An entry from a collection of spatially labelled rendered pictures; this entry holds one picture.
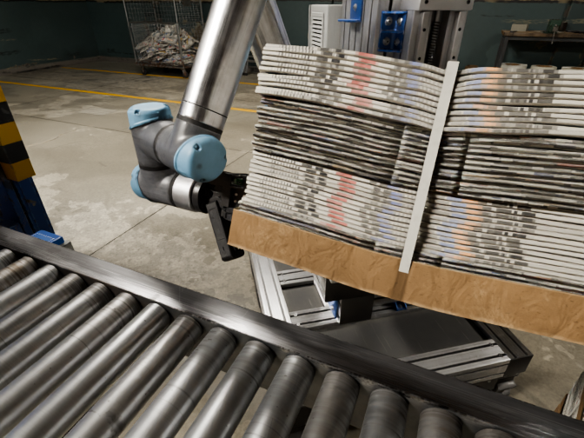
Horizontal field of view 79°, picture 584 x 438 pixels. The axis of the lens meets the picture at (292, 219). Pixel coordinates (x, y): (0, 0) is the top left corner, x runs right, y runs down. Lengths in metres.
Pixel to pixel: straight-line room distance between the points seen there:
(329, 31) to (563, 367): 1.54
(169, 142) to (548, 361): 1.66
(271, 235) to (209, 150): 0.22
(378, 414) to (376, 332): 0.90
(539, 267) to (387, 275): 0.13
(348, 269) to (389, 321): 1.08
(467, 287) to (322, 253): 0.14
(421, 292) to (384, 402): 0.19
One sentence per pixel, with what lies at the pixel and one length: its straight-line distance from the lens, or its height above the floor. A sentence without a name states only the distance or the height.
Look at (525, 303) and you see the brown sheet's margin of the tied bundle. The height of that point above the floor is 1.00.
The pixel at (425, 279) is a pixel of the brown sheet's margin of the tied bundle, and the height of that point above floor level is 1.00.
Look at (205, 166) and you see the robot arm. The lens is 0.57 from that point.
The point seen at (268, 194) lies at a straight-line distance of 0.40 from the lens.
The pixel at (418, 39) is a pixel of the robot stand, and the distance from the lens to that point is 0.96.
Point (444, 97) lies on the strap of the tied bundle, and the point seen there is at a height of 1.16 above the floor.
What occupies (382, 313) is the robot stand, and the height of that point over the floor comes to 0.23.
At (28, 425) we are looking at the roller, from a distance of 0.58.
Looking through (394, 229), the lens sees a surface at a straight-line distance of 0.37.
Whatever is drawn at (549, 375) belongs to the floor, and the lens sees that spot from 1.80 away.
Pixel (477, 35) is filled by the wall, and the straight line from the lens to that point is 7.17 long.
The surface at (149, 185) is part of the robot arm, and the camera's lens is 0.73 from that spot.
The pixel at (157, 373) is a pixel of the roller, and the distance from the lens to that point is 0.57.
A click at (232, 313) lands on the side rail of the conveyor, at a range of 0.60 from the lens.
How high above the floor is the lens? 1.23
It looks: 31 degrees down
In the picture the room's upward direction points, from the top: straight up
